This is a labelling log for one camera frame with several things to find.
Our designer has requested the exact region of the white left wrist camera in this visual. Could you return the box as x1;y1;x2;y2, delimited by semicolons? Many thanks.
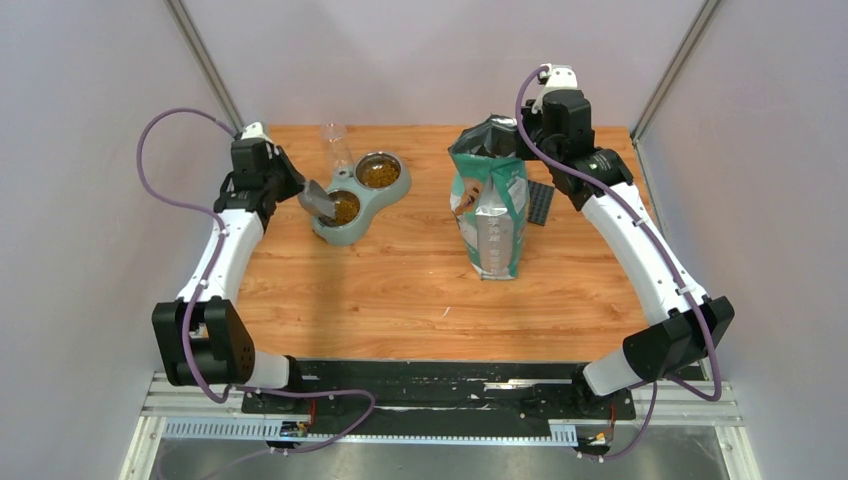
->
235;121;273;143

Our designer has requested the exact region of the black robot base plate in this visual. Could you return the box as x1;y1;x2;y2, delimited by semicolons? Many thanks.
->
241;360;636;438

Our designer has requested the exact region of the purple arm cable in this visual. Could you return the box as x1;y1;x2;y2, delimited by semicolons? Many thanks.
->
136;107;378;480
514;64;723;463

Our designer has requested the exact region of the dark grey building baseplate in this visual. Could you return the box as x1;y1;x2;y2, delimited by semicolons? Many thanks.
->
527;180;555;226

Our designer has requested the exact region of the green pet food bag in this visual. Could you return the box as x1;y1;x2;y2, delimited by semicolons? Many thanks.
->
448;115;529;280

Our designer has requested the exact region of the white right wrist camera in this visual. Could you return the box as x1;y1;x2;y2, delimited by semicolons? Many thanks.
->
531;63;579;114

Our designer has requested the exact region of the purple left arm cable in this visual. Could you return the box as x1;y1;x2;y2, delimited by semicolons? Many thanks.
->
136;107;378;480

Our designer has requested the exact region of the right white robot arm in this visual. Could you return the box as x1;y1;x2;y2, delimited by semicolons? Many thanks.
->
515;89;735;418

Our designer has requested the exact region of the slotted grey cable duct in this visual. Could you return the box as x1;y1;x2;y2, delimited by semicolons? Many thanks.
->
162;415;579;446

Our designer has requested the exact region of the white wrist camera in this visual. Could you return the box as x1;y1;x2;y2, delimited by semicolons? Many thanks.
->
531;63;579;114
235;121;273;143

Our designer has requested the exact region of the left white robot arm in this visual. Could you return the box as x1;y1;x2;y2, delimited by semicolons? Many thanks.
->
152;133;307;413

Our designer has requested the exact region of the teal double pet bowl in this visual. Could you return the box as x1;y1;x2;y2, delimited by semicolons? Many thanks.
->
312;151;412;246

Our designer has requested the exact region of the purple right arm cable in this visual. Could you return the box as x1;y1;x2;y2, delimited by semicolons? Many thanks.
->
514;64;723;463

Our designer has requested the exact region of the grey metal food scoop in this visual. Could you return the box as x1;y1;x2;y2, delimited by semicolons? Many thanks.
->
297;180;336;219

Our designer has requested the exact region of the brown pet food kibble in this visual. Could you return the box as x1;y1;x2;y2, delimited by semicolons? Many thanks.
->
332;163;400;225

